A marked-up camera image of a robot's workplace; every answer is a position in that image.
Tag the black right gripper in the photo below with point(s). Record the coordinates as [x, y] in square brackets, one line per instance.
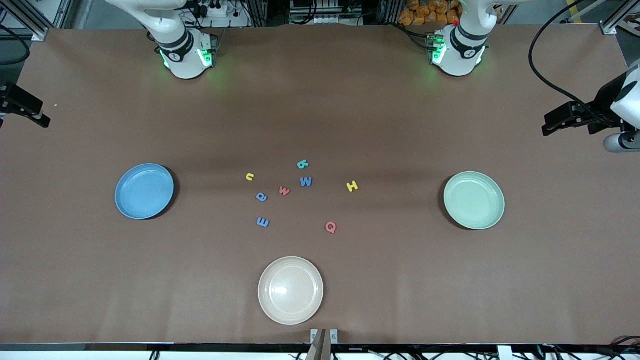
[15, 100]

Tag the yellow foam letter H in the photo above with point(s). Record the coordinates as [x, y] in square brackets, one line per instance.
[352, 186]

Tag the white power strip with plugs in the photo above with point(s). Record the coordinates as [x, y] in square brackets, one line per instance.
[220, 11]

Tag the pink foam letter Q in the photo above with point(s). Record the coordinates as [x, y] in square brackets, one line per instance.
[327, 228]

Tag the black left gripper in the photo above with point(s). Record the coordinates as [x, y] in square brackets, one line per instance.
[601, 106]

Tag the light green plate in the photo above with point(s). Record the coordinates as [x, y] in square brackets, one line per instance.
[474, 201]

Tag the camera stand post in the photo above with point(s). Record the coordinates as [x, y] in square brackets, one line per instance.
[320, 347]

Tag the blue foam letter W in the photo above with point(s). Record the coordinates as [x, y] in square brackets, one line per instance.
[306, 182]

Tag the metal mounting bracket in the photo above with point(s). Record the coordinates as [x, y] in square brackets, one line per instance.
[334, 336]

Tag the blue foam letter m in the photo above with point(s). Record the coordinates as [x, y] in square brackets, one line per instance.
[263, 222]

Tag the beige plate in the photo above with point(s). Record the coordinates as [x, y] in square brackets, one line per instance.
[290, 290]

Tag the red foam letter w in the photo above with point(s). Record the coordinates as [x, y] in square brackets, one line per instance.
[284, 191]

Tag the blue plate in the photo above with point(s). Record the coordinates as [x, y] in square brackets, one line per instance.
[144, 191]

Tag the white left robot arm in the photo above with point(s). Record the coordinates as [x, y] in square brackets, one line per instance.
[457, 60]

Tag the aluminium frame profile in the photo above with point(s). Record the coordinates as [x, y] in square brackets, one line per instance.
[609, 28]
[40, 33]

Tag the bag of orange snacks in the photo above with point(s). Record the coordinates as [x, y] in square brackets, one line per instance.
[425, 12]

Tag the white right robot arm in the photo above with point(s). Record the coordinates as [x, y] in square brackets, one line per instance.
[182, 60]

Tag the brown table mat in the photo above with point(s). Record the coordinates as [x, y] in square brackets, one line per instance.
[375, 290]

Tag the teal foam letter b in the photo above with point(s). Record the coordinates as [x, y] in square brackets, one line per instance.
[302, 165]

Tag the blue foam letter a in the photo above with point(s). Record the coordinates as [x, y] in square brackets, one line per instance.
[261, 197]

